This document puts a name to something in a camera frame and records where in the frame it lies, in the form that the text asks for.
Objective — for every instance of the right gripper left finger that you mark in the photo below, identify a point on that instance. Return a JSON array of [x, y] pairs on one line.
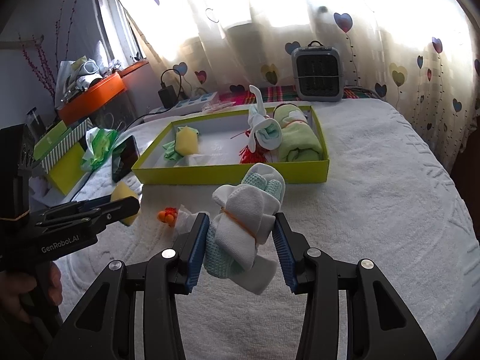
[[102, 324]]

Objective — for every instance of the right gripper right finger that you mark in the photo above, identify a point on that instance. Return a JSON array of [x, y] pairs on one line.
[[379, 324]]

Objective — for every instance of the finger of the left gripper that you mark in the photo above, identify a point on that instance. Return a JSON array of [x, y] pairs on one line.
[[68, 215], [88, 205]]

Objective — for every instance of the yellow green sponge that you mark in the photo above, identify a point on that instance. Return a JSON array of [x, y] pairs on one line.
[[187, 141], [129, 203]]

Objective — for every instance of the white mint sock bundle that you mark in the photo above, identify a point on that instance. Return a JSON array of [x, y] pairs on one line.
[[243, 224]]

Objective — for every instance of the red yarn tassel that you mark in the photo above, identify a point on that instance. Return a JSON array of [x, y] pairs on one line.
[[253, 153]]

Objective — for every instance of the person's left hand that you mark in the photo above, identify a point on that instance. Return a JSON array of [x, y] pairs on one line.
[[13, 286]]

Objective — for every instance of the black smartphone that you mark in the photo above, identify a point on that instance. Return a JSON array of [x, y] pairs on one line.
[[124, 156]]

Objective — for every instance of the green wet wipes pack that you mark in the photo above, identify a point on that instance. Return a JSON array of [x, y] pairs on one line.
[[99, 145]]

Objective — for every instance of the orange storage bin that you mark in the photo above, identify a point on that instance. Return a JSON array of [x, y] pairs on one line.
[[92, 99]]

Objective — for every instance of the black power adapter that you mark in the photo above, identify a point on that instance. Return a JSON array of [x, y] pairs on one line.
[[168, 96]]

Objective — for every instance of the lime green cardboard tray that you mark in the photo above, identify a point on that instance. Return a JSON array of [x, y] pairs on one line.
[[222, 134]]

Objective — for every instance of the red berry branches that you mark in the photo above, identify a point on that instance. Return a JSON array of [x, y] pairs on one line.
[[36, 57]]

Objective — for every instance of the white blue power strip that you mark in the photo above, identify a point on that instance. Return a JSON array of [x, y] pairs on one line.
[[184, 107]]

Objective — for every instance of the clear plastic wrapper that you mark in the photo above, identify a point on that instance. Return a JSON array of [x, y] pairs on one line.
[[213, 107]]

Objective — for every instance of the plaid red green cloth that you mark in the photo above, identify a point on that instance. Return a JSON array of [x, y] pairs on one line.
[[288, 94]]

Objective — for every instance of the rolled green towel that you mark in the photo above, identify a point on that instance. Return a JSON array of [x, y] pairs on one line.
[[299, 142]]

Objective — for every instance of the small grey fan heater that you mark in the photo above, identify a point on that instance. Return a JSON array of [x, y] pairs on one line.
[[318, 73]]

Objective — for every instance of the heart pattern curtain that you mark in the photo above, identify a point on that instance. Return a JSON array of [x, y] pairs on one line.
[[421, 56]]

